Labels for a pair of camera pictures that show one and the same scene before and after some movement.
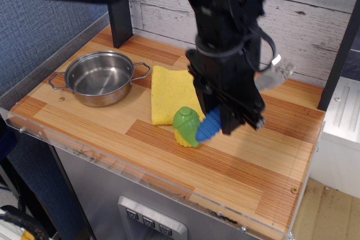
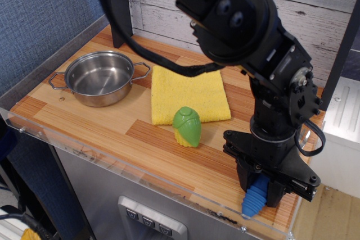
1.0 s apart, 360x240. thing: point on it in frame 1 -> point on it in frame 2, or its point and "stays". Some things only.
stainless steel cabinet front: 98,188 stays
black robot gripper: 230,80 -> 281,161
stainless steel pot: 99,78 stays
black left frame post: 119,10 stays
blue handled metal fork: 210,125 -> 255,197
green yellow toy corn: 187,123 stays
